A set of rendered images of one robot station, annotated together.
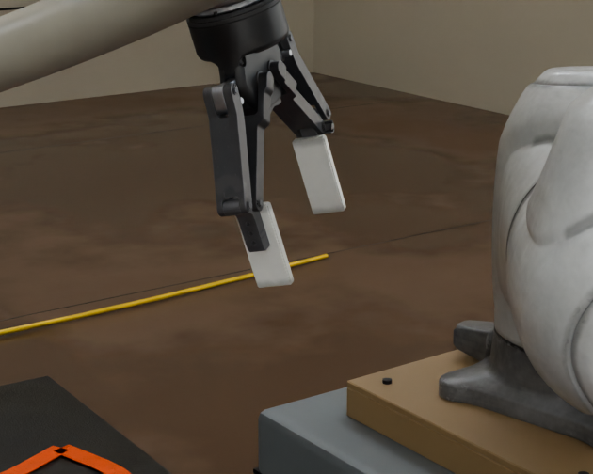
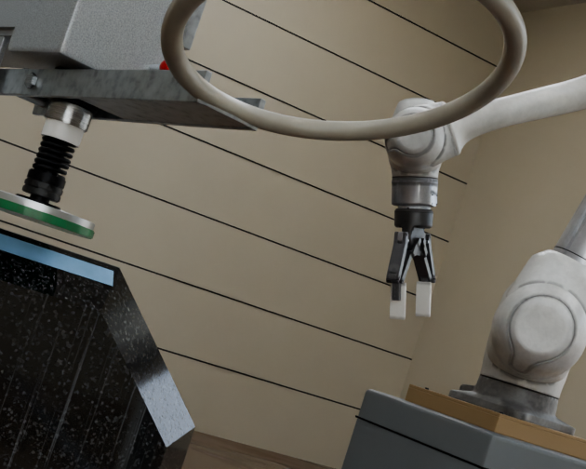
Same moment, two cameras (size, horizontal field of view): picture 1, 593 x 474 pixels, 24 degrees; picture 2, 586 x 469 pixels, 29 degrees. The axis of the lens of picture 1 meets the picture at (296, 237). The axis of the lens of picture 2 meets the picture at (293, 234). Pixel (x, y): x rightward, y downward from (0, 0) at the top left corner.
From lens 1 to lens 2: 1.19 m
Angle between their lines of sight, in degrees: 22
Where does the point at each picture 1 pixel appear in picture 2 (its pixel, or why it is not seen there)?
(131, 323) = not seen: outside the picture
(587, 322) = (518, 309)
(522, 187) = not seen: hidden behind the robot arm
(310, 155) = (422, 288)
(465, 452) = (455, 405)
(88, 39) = (406, 127)
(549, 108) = not seen: hidden behind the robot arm
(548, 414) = (493, 403)
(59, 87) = (200, 422)
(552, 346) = (503, 319)
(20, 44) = (386, 125)
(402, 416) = (431, 395)
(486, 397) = (468, 396)
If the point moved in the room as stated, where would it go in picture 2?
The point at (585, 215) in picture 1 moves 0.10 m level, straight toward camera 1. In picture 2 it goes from (527, 281) to (521, 272)
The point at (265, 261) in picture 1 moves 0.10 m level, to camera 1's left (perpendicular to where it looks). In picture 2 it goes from (396, 307) to (346, 291)
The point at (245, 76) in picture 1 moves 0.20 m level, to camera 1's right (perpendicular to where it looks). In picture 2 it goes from (411, 234) to (512, 265)
